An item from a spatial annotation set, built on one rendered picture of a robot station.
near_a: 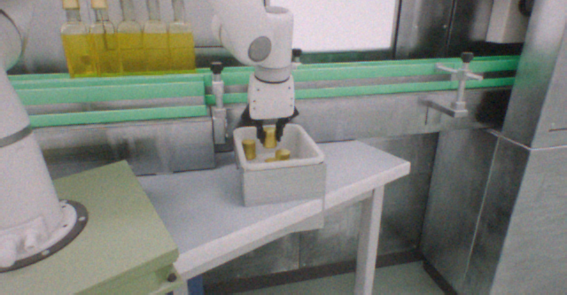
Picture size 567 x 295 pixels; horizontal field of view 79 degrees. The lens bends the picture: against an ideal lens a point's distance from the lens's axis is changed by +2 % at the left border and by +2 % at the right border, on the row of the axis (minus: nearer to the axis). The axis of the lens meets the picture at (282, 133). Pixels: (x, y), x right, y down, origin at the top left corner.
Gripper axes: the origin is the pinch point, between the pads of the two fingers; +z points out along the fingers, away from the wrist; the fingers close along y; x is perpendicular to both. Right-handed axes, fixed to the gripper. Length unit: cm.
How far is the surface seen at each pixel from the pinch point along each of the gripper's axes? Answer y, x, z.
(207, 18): 10.8, -36.2, -15.7
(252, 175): 6.9, 15.6, -1.6
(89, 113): 38.6, -6.6, -4.9
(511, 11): -87, -30, -18
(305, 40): -18.1, -33.4, -9.3
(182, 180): 20.8, 3.2, 8.9
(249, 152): 4.8, -0.4, 5.8
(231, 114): 7.6, -12.0, 1.8
